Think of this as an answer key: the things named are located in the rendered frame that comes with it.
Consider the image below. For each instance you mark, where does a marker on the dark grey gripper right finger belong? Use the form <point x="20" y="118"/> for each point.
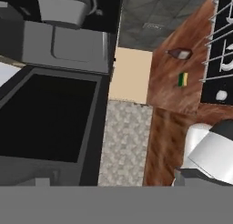
<point x="194" y="178"/>

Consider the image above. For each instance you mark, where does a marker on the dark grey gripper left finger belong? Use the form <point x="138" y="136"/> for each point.
<point x="42" y="182"/>

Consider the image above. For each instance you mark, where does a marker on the grey microwave door, black window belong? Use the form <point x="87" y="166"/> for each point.
<point x="91" y="118"/>

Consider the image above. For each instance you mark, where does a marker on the yellow and green sponge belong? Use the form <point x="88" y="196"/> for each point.
<point x="182" y="79"/>

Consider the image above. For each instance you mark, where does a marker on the grey microwave oven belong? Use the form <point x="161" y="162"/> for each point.
<point x="36" y="45"/>

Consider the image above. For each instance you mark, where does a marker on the white and silver round object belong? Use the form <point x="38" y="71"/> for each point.
<point x="209" y="148"/>

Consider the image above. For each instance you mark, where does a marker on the white hob knob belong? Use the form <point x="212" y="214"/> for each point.
<point x="221" y="95"/>

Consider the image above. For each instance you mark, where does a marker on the black hob with grey grates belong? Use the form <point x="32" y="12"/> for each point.
<point x="216" y="66"/>

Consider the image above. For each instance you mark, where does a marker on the beige cupboard panel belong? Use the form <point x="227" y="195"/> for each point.
<point x="131" y="74"/>

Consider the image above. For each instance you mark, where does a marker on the brown bottle, white label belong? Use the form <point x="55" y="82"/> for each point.
<point x="181" y="53"/>

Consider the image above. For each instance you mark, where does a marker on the grey bowl-shaped appliance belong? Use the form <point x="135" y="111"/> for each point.
<point x="62" y="7"/>

